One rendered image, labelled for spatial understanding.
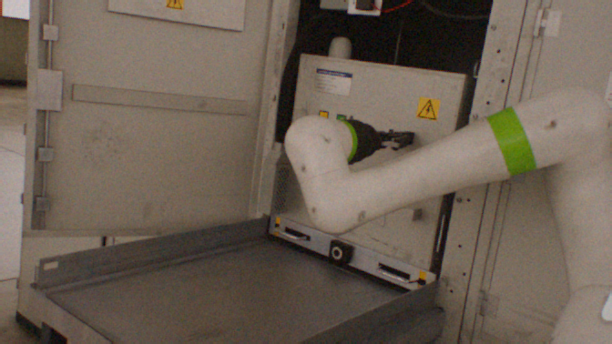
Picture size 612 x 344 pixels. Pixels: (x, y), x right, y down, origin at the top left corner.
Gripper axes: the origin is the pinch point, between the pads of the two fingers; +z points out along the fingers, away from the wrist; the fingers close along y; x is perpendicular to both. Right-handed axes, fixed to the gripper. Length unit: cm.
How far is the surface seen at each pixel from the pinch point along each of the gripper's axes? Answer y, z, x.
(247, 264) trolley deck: -29, -18, -38
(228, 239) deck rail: -41, -13, -36
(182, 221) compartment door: -59, -15, -35
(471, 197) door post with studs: 18.0, 2.3, -10.2
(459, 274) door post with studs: 18.6, 2.2, -28.5
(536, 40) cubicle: 25.7, 0.7, 24.6
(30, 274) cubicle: -175, 1, -94
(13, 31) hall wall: -1111, 434, -16
